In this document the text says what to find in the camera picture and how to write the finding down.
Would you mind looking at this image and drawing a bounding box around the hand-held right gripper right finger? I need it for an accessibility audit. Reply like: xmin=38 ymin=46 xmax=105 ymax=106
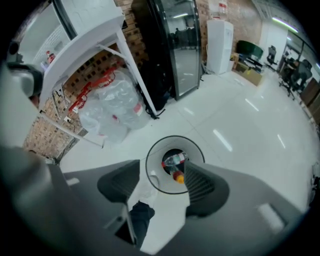
xmin=154 ymin=162 xmax=302 ymax=256

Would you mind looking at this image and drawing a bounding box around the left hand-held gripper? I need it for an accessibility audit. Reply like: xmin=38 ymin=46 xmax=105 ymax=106
xmin=6 ymin=41 xmax=44 ymax=98

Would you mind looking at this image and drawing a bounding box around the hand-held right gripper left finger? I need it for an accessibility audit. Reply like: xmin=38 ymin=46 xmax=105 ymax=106
xmin=62 ymin=159 xmax=141 ymax=256

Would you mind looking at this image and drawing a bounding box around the dark cola bottle red cap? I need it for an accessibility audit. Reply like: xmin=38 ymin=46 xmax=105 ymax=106
xmin=44 ymin=50 xmax=56 ymax=65

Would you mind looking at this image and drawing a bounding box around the green drink bottle orange cap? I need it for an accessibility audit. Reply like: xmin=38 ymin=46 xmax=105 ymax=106
xmin=168 ymin=164 xmax=187 ymax=185

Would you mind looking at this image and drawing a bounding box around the round trash bin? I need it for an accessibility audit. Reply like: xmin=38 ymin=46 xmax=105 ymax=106
xmin=145 ymin=135 xmax=206 ymax=195

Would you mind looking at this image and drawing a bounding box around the black mini fridge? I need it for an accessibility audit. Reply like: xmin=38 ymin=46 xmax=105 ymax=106
xmin=7 ymin=0 xmax=78 ymax=73

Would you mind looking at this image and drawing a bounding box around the person's black clothing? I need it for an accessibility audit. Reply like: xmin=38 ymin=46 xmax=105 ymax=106
xmin=128 ymin=201 xmax=156 ymax=251

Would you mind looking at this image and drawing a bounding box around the white table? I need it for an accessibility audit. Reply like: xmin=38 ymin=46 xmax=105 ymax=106
xmin=39 ymin=29 xmax=161 ymax=148

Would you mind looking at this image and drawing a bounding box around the person's right white shoe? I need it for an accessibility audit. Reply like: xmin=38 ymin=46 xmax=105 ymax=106
xmin=138 ymin=179 xmax=159 ymax=208

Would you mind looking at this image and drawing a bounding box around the brown wooden cabinet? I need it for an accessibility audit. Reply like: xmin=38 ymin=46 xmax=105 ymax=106
xmin=299 ymin=77 xmax=320 ymax=126

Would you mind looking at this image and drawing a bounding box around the brown cardboard box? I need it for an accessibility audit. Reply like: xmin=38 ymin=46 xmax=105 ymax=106
xmin=234 ymin=61 xmax=263 ymax=87

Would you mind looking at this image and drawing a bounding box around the black office chair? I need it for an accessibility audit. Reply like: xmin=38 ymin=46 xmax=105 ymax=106
xmin=278 ymin=58 xmax=313 ymax=101
xmin=266 ymin=45 xmax=279 ymax=70

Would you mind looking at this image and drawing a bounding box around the black printed box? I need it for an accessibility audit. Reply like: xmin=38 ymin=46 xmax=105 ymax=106
xmin=237 ymin=55 xmax=265 ymax=72

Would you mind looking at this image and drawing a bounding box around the tall black glass-door fridge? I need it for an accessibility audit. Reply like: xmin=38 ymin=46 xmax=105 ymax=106
xmin=131 ymin=0 xmax=203 ymax=118

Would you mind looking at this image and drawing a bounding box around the dark green armchair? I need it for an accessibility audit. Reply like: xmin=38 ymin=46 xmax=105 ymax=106
xmin=236 ymin=39 xmax=265 ymax=59

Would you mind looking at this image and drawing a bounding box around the white water dispenser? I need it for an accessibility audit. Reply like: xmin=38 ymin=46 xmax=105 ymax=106
xmin=206 ymin=19 xmax=235 ymax=75

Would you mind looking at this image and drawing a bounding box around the clear dispenser water jug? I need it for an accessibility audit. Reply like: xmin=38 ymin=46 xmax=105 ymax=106
xmin=211 ymin=0 xmax=230 ymax=21

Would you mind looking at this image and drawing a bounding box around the black power cable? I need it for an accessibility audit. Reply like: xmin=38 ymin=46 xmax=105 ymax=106
xmin=53 ymin=121 xmax=77 ymax=165

